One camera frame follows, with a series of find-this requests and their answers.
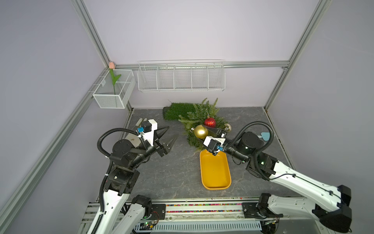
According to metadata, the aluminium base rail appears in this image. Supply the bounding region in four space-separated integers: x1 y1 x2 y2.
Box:
78 198 325 234

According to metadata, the small green christmas tree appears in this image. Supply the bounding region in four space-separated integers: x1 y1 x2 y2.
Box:
178 98 228 151

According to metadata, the matte gold ball ornament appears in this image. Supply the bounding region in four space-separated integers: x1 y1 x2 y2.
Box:
191 125 208 139

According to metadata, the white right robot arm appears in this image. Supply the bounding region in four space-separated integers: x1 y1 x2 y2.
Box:
191 121 352 233

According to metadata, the teal garden trowel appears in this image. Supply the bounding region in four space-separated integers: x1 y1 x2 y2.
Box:
258 132 271 141

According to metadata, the small white wire basket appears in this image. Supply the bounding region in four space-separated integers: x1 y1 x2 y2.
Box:
93 69 136 109

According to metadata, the yellow plastic tray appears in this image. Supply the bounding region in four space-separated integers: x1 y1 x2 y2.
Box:
200 150 232 191

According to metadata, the long white wire shelf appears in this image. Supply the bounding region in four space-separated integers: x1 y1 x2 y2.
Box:
137 59 226 92

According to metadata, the shiny gold ball ornament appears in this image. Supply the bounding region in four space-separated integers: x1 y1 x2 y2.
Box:
224 123 232 132

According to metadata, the red ribbed ball ornament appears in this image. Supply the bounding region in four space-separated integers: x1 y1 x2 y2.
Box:
204 117 217 128

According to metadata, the green artificial grass mat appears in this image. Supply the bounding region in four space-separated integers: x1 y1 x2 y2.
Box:
163 103 195 121

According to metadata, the beige gardening glove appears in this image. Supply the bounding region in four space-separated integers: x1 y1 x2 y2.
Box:
124 118 148 148

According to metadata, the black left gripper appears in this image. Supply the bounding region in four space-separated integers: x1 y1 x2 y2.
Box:
130 125 178 168

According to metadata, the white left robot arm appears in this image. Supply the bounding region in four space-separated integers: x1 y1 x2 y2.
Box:
88 126 178 234

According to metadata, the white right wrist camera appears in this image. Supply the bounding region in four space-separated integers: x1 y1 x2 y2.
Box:
205 136 224 156

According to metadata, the pink artificial tulip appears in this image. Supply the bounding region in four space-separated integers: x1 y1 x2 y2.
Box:
109 61 121 95

